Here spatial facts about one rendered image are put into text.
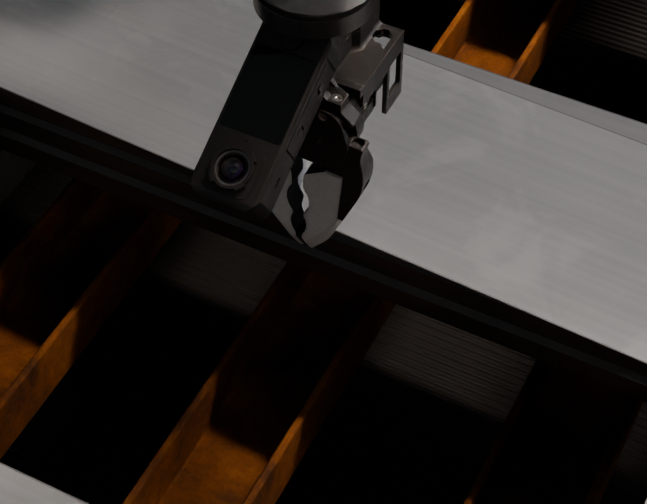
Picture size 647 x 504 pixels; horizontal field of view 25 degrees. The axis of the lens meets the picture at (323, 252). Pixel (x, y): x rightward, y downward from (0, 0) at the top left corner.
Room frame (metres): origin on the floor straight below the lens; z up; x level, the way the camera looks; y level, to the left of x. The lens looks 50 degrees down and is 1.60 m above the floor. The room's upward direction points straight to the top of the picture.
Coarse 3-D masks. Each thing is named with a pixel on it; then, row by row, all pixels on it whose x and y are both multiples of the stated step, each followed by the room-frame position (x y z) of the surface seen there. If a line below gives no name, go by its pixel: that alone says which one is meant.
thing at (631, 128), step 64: (448, 64) 0.81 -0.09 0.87; (0, 128) 0.78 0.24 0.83; (64, 128) 0.76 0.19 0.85; (640, 128) 0.74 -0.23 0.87; (128, 192) 0.72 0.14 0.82; (192, 192) 0.70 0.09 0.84; (320, 256) 0.65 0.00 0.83; (384, 256) 0.64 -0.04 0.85; (448, 320) 0.60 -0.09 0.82; (512, 320) 0.59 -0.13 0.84; (640, 384) 0.54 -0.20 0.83
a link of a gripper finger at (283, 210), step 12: (300, 168) 0.64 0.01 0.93; (288, 180) 0.63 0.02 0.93; (300, 180) 0.66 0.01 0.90; (288, 192) 0.63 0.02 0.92; (300, 192) 0.64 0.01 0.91; (276, 204) 0.63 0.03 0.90; (288, 204) 0.63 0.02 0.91; (300, 204) 0.64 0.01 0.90; (276, 216) 0.63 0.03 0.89; (288, 216) 0.63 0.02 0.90; (300, 216) 0.64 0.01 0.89; (288, 228) 0.63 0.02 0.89; (300, 228) 0.63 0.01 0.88; (300, 240) 0.63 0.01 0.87
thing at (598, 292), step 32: (640, 160) 0.71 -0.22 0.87; (608, 192) 0.68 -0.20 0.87; (640, 192) 0.68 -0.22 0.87; (608, 224) 0.65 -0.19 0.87; (640, 224) 0.65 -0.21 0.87; (576, 256) 0.62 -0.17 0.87; (608, 256) 0.62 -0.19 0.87; (640, 256) 0.62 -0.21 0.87; (576, 288) 0.59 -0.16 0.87; (608, 288) 0.59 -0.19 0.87; (640, 288) 0.59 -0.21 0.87; (544, 320) 0.57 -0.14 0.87; (576, 320) 0.57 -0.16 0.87; (608, 320) 0.57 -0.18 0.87; (640, 320) 0.57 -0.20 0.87; (640, 352) 0.54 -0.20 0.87
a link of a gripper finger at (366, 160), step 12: (360, 144) 0.61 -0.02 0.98; (348, 156) 0.61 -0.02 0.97; (360, 156) 0.61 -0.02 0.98; (336, 168) 0.61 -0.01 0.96; (348, 168) 0.61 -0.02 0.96; (360, 168) 0.61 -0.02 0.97; (372, 168) 0.62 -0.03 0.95; (348, 180) 0.61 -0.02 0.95; (360, 180) 0.61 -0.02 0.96; (348, 192) 0.61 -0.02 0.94; (360, 192) 0.61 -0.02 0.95; (348, 204) 0.61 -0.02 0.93
